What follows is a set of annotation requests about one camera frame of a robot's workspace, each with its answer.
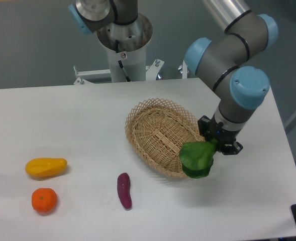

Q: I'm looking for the black cable on pedestal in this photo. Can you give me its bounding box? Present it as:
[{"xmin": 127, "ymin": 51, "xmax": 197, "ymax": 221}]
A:
[{"xmin": 115, "ymin": 39, "xmax": 133, "ymax": 82}]

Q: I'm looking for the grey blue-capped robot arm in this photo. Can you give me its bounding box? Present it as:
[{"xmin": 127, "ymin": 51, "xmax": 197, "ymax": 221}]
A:
[{"xmin": 69, "ymin": 1, "xmax": 278, "ymax": 155}]

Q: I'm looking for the purple sweet potato toy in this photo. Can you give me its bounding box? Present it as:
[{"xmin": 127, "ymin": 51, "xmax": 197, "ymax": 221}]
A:
[{"xmin": 117, "ymin": 173, "xmax": 132, "ymax": 210}]

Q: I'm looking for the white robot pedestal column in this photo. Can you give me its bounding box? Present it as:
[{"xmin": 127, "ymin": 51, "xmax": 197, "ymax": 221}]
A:
[{"xmin": 97, "ymin": 14, "xmax": 153, "ymax": 69}]

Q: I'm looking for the green bok choy vegetable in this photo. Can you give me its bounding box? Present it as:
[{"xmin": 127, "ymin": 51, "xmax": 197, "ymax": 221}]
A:
[{"xmin": 179, "ymin": 139, "xmax": 218, "ymax": 179}]

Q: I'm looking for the yellow papaya toy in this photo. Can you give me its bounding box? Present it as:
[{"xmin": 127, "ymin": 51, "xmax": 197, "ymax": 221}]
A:
[{"xmin": 25, "ymin": 158, "xmax": 68, "ymax": 178}]

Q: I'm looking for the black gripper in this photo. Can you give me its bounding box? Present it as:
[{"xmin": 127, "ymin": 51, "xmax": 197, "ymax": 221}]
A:
[{"xmin": 198, "ymin": 115, "xmax": 243, "ymax": 155}]

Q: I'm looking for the orange tangerine toy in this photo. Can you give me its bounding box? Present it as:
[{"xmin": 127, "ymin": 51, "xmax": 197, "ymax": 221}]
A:
[{"xmin": 31, "ymin": 188, "xmax": 58, "ymax": 213}]

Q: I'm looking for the woven wicker basket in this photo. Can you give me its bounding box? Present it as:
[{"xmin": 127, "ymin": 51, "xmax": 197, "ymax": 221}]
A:
[{"xmin": 125, "ymin": 98, "xmax": 204, "ymax": 178}]

